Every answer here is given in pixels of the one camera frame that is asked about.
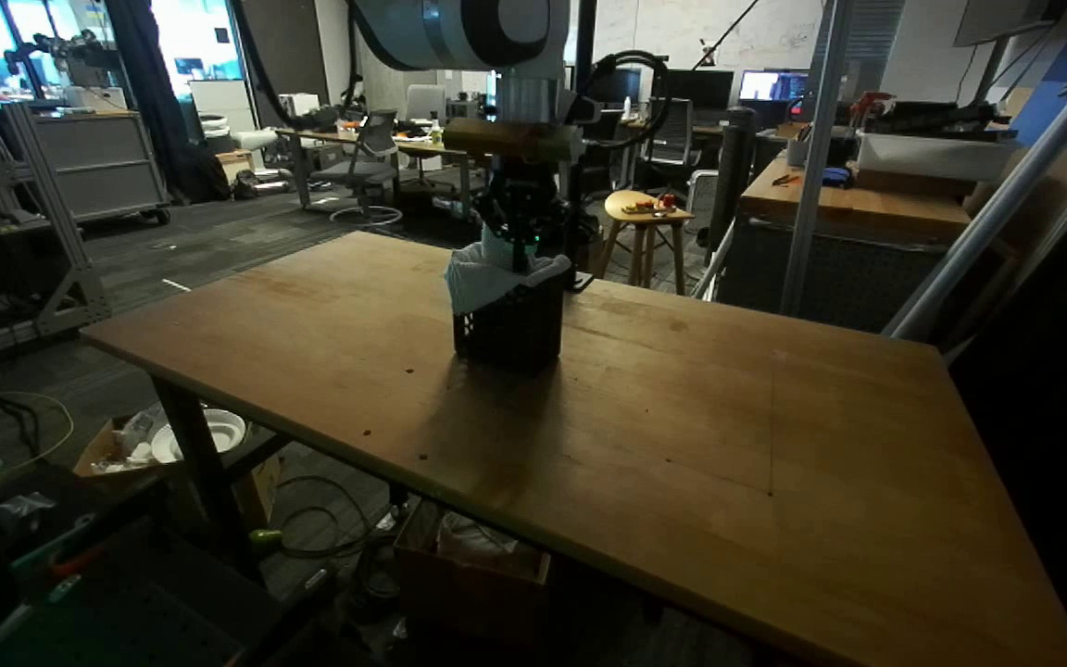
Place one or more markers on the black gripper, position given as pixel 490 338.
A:
pixel 519 198

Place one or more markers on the white terry towel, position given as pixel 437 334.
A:
pixel 478 279

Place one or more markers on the black mesh box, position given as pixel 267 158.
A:
pixel 516 328

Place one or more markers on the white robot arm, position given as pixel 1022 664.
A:
pixel 461 29

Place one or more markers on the brown cardboard box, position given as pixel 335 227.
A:
pixel 472 569

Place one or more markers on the red hand tool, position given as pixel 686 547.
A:
pixel 644 203

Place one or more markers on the round wooden stool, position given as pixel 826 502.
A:
pixel 645 207

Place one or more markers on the grey office chair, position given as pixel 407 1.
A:
pixel 668 131
pixel 371 159

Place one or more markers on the lit computer monitor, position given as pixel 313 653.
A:
pixel 773 85

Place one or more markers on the wooden top workbench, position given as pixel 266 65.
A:
pixel 855 207

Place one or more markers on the white round bowl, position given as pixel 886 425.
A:
pixel 206 429

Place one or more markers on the white rectangular bin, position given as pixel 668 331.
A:
pixel 928 152

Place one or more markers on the grey drawer cabinet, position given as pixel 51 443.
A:
pixel 101 159

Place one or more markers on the black metal table leg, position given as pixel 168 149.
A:
pixel 206 481

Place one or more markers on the flat cardboard piece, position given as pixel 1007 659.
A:
pixel 110 450

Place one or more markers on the diagonal silver metal pole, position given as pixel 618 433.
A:
pixel 1015 187

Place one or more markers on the grey metal shelving rack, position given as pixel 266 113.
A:
pixel 16 247

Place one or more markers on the tan wrist camera bar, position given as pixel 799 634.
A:
pixel 509 139

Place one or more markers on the vertical silver metal post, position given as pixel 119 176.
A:
pixel 813 149

